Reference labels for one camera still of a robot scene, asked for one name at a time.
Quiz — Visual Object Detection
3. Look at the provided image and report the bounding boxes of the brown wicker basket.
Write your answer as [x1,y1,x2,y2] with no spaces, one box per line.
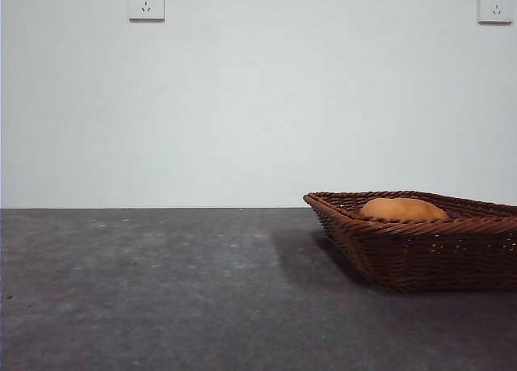
[302,190,517,294]

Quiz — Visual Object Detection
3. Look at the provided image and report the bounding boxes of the white wall socket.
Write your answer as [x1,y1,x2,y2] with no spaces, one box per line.
[477,0,514,25]
[128,0,166,23]

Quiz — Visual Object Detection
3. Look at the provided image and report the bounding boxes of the brown potato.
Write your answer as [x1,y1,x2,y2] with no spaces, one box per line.
[358,196,451,221]

